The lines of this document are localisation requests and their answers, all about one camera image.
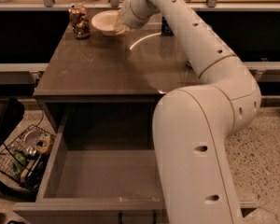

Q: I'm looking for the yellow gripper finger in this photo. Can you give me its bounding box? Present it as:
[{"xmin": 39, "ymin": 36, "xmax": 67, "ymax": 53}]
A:
[{"xmin": 113, "ymin": 11, "xmax": 130, "ymax": 35}]

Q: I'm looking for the white paper bowl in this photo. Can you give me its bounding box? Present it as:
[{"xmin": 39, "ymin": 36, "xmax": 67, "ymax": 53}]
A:
[{"xmin": 91, "ymin": 10, "xmax": 117, "ymax": 36}]

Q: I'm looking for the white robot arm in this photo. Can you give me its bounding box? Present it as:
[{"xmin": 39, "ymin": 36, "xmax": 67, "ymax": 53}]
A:
[{"xmin": 119, "ymin": 0, "xmax": 261, "ymax": 224}]

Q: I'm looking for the orange soda can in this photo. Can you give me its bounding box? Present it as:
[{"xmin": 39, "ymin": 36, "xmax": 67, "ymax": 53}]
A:
[{"xmin": 68, "ymin": 4, "xmax": 91, "ymax": 38}]

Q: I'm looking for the blue soda can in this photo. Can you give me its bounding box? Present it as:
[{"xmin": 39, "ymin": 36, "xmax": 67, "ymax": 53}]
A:
[{"xmin": 161, "ymin": 17, "xmax": 174, "ymax": 36}]

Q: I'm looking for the grey cabinet with drawer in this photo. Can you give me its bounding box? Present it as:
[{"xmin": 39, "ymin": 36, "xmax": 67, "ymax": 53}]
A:
[{"xmin": 12, "ymin": 7, "xmax": 258, "ymax": 224}]

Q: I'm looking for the green item in basket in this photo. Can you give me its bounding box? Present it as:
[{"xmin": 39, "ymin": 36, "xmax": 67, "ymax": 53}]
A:
[{"xmin": 12, "ymin": 152, "xmax": 27, "ymax": 175}]

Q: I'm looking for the black wire basket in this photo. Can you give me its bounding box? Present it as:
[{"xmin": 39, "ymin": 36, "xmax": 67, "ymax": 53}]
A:
[{"xmin": 0, "ymin": 125, "xmax": 55, "ymax": 191}]

